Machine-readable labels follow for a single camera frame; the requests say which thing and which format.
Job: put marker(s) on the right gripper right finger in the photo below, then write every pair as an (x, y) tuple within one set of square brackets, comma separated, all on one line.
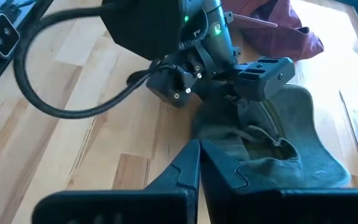
[(228, 199)]

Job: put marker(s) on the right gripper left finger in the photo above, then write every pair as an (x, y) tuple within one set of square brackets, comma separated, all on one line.
[(166, 202)]

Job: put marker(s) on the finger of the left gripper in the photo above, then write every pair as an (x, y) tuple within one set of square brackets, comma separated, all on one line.
[(266, 77), (169, 87)]

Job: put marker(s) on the maroon baseball cap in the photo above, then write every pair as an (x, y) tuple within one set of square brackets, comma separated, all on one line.
[(284, 37)]

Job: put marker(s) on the dark green baseball cap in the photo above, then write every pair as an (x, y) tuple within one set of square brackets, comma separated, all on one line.
[(306, 149)]

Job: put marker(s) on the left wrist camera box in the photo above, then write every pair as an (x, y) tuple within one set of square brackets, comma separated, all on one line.
[(141, 28)]

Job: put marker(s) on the silver-faced table-level camera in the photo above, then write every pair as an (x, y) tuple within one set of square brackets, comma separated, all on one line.
[(2, 35)]

